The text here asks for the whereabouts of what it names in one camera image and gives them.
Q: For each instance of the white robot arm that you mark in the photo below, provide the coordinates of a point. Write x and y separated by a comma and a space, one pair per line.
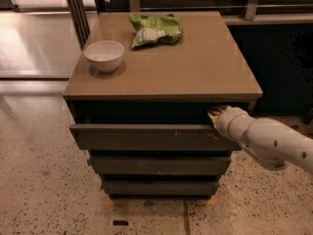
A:
271, 143

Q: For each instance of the green crumpled chip bag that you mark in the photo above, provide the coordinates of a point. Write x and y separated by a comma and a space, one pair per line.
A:
151, 29

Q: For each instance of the grey middle drawer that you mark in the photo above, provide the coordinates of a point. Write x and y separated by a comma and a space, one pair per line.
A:
159, 165

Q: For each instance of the metal railing frame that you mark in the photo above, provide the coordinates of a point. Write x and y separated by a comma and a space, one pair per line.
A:
247, 19

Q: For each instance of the white ceramic bowl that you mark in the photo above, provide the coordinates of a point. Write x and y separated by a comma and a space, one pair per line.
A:
105, 55

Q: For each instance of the grey top drawer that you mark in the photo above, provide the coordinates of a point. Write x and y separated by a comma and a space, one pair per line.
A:
150, 137

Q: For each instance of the brown drawer cabinet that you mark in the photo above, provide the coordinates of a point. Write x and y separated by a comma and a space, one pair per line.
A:
163, 84

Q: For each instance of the grey bottom drawer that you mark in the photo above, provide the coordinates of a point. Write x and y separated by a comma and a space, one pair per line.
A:
193, 188

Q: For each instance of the grey drawer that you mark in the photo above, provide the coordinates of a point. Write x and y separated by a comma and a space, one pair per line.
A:
150, 137
159, 165
193, 188

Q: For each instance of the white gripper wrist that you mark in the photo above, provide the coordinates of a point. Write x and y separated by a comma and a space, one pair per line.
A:
225, 121

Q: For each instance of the black floor marker tape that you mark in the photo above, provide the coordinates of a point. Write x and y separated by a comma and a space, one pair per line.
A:
120, 223

